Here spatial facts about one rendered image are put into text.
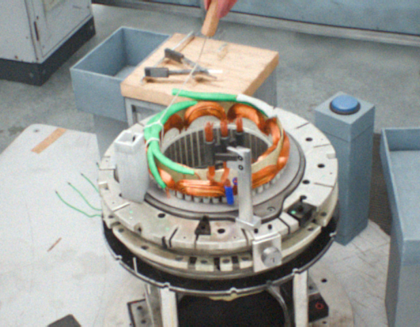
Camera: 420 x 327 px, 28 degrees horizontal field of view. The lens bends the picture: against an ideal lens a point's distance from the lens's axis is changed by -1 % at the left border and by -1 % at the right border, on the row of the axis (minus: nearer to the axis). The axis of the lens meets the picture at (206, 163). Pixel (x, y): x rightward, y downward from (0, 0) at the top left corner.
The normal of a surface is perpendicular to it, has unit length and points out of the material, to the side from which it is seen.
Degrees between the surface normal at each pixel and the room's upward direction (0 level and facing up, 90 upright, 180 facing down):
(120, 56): 90
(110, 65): 90
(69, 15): 88
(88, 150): 0
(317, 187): 0
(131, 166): 90
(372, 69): 0
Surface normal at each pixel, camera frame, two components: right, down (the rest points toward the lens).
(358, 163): 0.74, 0.36
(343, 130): -0.67, 0.47
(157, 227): -0.06, -0.81
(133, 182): -0.40, 0.56
